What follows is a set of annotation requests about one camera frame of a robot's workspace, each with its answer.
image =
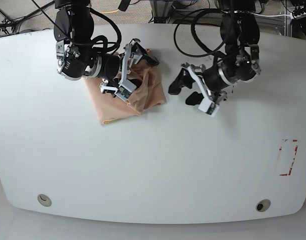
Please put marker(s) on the table cable grommet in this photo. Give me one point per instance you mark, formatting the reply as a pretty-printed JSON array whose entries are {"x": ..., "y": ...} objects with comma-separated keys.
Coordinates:
[
  {"x": 44, "y": 200},
  {"x": 263, "y": 205}
]

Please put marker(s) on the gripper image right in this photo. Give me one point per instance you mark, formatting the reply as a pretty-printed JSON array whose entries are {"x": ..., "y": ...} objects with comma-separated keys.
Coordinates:
[{"x": 239, "y": 67}]

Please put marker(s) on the red tape rectangle marking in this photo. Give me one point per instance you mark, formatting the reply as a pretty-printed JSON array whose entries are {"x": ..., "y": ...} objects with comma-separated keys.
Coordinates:
[{"x": 286, "y": 156}]

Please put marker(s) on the left table cable grommet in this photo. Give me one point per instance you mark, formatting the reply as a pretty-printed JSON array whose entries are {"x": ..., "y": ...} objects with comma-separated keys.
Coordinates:
[{"x": 44, "y": 200}]

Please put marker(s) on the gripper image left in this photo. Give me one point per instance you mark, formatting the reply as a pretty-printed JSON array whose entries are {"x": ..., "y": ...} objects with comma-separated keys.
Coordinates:
[{"x": 112, "y": 69}]

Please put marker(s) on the right table cable grommet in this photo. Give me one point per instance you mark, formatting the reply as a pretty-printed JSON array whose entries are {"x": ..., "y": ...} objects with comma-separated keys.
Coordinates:
[{"x": 263, "y": 205}]

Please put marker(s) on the peach T-shirt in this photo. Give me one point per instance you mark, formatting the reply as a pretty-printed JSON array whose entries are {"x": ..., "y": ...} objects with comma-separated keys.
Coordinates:
[{"x": 111, "y": 108}]

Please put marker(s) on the aluminium frame stand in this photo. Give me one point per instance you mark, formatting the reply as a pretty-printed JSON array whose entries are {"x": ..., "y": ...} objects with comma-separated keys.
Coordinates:
[{"x": 161, "y": 10}]

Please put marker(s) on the black tripod on floor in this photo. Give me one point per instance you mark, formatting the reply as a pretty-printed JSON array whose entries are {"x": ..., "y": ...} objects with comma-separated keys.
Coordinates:
[{"x": 9, "y": 27}]

